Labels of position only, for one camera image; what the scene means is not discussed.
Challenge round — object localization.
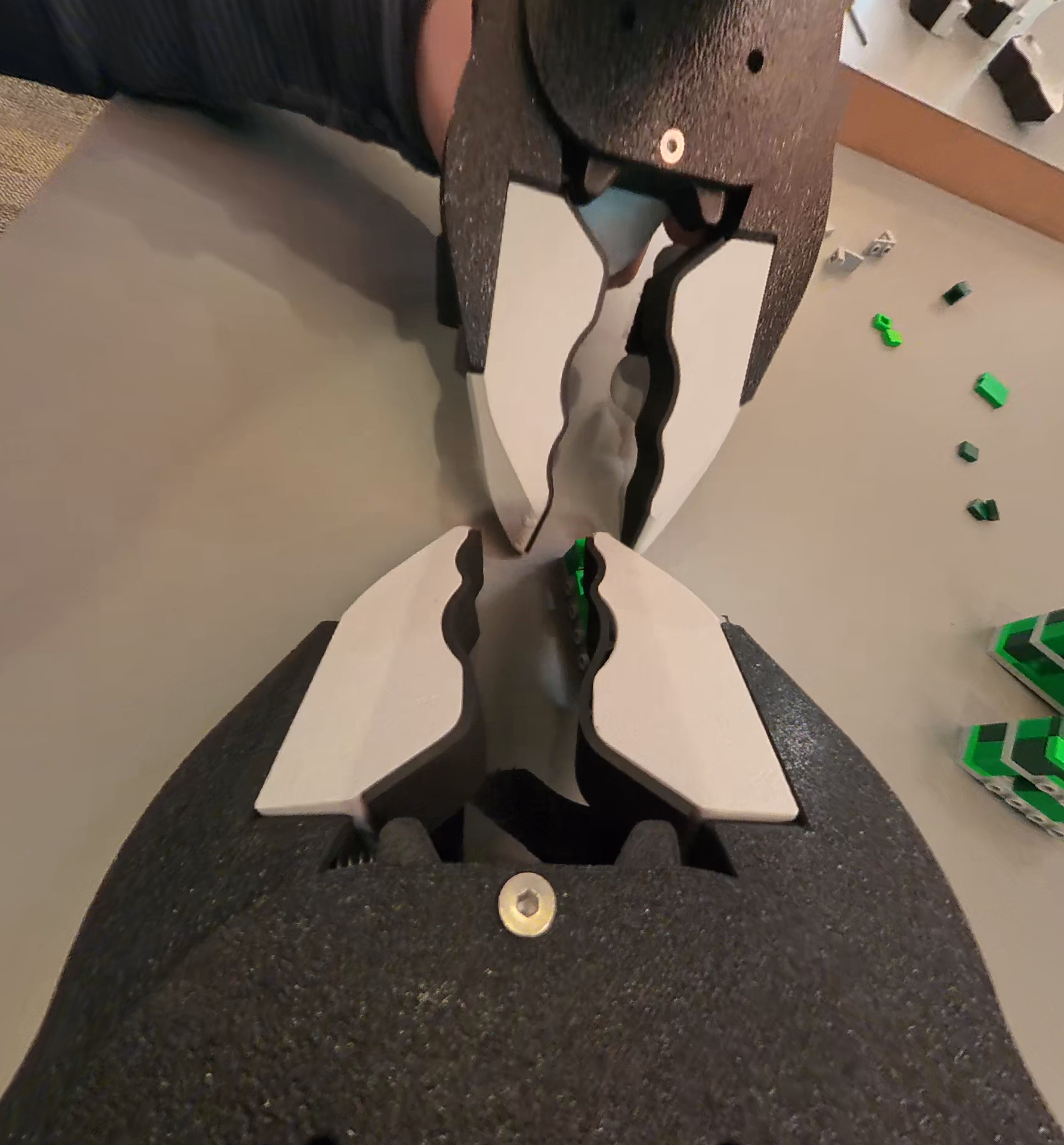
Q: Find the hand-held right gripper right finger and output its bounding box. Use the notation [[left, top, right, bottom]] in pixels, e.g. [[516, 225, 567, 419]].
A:
[[575, 533, 803, 830]]

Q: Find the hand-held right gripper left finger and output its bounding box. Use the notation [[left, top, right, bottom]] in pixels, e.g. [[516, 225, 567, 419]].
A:
[[253, 526, 485, 846]]

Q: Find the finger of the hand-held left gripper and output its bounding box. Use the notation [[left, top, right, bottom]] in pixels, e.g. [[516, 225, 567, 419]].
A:
[[463, 177, 612, 558], [620, 233, 779, 553]]

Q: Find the small green brick assembly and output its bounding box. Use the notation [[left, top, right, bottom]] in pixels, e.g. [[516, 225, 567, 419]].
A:
[[545, 537, 607, 712]]

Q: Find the grey desk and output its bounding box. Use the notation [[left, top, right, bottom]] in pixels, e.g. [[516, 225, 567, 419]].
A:
[[0, 89, 1064, 1012], [836, 0, 1064, 258]]

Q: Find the large green brick model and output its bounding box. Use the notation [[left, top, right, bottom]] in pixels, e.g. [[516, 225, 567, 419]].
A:
[[957, 602, 1064, 853]]

